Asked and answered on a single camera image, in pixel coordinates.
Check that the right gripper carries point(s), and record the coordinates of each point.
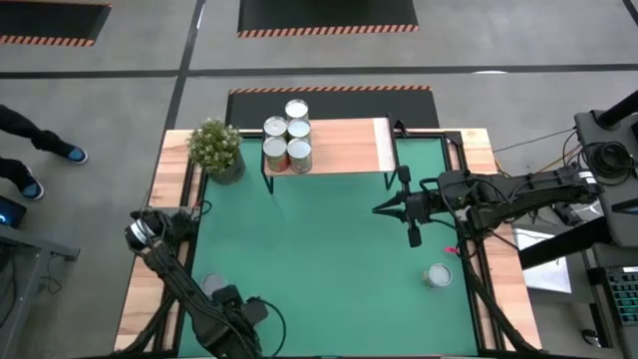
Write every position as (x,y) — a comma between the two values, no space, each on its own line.
(428,207)

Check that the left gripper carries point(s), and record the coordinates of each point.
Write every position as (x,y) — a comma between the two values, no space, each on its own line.
(249,311)

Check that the yellow green label can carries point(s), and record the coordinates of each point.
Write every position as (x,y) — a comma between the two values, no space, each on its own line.
(439,274)

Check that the peaches label can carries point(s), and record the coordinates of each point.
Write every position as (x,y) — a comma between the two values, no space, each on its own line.
(299,148)

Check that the orange pineapple label can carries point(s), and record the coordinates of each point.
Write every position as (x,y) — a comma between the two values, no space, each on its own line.
(275,147)

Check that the tomato label can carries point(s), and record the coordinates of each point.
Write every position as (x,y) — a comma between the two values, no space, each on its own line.
(296,108)

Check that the silver-topped tin can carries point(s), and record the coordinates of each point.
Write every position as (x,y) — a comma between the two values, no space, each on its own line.
(212,281)
(275,126)

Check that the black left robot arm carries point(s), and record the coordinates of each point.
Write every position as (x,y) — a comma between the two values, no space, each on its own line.
(174,279)

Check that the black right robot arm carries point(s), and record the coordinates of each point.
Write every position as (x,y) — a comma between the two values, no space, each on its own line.
(528,192)

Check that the wooden shelf black legs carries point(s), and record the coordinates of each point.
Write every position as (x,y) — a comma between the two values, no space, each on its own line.
(344,147)

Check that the green table mat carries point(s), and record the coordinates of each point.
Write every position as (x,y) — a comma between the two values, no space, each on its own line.
(339,269)

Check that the black mat orange striped edge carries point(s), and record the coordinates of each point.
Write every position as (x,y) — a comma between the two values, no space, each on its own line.
(50,20)
(409,107)
(324,15)

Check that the white board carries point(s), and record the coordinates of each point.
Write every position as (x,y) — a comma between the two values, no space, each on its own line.
(548,279)

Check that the black power strip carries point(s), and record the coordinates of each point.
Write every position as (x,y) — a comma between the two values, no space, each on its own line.
(565,214)

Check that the potted plant striped pot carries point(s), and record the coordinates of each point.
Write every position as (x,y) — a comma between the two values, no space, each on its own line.
(214,147)

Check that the black diagonal bar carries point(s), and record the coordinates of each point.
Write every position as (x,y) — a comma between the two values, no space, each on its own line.
(563,244)

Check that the grey equipment stand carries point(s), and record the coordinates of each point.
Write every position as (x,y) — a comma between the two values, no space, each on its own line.
(588,129)

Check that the grey desk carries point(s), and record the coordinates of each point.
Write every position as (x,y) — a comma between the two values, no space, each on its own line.
(20,239)

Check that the black pole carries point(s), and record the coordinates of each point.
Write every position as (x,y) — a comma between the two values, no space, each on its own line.
(618,109)

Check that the backlit keyboard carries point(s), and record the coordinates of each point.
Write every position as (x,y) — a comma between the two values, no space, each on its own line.
(625,299)

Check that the dark screen blue glow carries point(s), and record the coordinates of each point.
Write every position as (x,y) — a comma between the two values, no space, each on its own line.
(12,212)

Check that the person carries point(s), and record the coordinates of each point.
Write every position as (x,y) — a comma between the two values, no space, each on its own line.
(30,134)

